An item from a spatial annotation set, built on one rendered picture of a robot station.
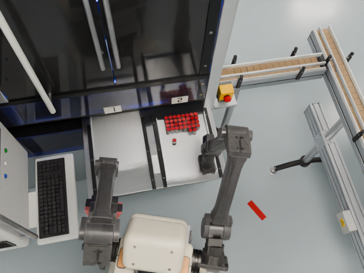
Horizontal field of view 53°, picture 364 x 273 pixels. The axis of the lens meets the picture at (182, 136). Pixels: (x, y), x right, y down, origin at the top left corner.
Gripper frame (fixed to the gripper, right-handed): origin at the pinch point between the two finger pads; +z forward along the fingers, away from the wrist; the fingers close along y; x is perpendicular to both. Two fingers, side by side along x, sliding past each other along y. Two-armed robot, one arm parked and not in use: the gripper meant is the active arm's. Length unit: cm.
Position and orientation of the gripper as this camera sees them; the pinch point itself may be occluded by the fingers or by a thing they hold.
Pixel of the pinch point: (205, 171)
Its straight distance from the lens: 185.2
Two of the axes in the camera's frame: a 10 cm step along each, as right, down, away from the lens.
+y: -1.8, -8.5, 4.9
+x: -9.8, 1.4, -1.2
